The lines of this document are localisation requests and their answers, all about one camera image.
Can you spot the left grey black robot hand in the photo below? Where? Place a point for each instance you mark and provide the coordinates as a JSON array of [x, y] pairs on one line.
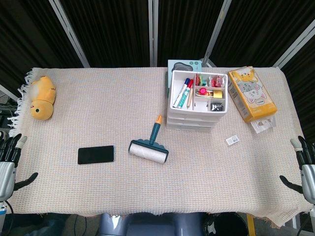
[[6, 175]]

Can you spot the yellow cat print tissue pack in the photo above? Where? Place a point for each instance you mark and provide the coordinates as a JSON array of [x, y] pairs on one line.
[[253, 98]]

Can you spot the yellow table leg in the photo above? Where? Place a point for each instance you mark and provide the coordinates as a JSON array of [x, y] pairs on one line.
[[250, 225]]

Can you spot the grey aluminium frame post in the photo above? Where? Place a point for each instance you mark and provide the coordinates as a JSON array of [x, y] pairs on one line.
[[295, 41], [69, 32], [216, 32], [8, 93], [153, 32]]

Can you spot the black binder clips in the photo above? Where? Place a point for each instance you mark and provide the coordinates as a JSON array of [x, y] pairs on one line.
[[216, 107]]

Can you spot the teal card behind organizer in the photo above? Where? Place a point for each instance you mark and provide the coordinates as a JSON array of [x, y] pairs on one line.
[[183, 65]]

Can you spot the white drawer organizer box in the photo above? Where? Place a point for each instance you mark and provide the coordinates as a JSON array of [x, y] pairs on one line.
[[192, 120]]

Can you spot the pink round keyring tag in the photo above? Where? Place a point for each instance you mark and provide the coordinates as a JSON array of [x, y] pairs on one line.
[[203, 92]]

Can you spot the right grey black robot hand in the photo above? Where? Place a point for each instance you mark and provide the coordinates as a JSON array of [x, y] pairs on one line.
[[309, 180]]

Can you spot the wooden pencil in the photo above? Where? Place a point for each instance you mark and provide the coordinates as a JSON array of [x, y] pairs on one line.
[[190, 97]]

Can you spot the yellow plush duck toy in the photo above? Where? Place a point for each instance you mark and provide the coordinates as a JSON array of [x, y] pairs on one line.
[[41, 103]]

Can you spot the black waste bin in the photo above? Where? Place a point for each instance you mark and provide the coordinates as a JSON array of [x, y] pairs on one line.
[[226, 225]]

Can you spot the teal lint roller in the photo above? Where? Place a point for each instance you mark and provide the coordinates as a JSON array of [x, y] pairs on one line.
[[147, 152]]

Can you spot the small white barcode label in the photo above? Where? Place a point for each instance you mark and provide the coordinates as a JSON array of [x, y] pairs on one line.
[[232, 140]]

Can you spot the black curtain panel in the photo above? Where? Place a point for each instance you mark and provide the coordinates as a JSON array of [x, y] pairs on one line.
[[187, 27], [110, 32], [27, 34], [261, 27], [304, 81]]

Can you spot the black smartphone with blue back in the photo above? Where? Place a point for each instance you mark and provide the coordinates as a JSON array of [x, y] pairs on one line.
[[96, 155]]

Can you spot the blue capped white marker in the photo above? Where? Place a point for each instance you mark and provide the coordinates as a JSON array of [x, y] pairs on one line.
[[182, 92]]

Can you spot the clear plastic blister pack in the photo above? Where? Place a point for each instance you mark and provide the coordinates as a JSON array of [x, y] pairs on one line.
[[263, 125]]

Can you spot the grey robot torso base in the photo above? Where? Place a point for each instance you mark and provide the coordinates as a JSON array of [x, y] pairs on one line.
[[147, 225]]

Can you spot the beige woven tablecloth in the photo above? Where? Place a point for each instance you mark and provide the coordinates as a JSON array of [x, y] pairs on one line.
[[98, 110]]

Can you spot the green and red clips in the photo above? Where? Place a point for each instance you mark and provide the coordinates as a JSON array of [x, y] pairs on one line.
[[199, 79]]

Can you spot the clear box of red clips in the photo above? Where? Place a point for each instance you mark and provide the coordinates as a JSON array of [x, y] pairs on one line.
[[217, 81]]

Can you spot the red capped marker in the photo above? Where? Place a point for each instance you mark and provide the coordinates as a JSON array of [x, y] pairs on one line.
[[191, 83]]

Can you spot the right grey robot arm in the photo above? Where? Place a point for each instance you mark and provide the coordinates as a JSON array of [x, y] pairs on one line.
[[313, 211]]

